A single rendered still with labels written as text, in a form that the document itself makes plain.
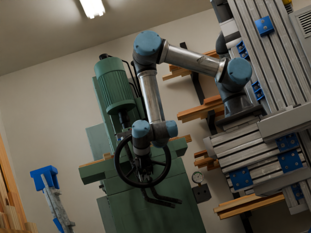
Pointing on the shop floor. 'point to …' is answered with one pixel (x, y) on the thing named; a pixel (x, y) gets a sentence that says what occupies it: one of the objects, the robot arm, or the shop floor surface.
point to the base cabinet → (157, 209)
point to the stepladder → (52, 196)
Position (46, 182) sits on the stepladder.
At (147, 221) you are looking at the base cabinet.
